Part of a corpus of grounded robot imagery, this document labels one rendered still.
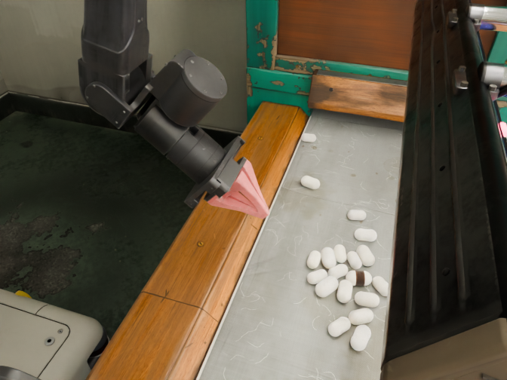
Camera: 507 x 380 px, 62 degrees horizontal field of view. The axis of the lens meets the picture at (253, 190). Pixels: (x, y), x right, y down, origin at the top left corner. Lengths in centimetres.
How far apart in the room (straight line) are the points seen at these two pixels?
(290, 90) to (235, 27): 93
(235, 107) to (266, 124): 114
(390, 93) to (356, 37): 14
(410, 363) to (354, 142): 77
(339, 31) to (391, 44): 11
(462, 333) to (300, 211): 58
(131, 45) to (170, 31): 156
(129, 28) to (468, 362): 42
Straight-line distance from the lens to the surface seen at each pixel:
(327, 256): 66
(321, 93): 94
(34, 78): 269
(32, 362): 122
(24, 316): 131
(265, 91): 103
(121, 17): 48
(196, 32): 199
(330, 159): 88
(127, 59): 50
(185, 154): 52
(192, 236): 68
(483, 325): 19
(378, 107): 93
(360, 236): 70
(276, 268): 66
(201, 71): 49
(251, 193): 54
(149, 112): 52
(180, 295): 60
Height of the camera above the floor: 125
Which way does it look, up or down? 40 degrees down
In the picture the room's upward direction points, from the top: straight up
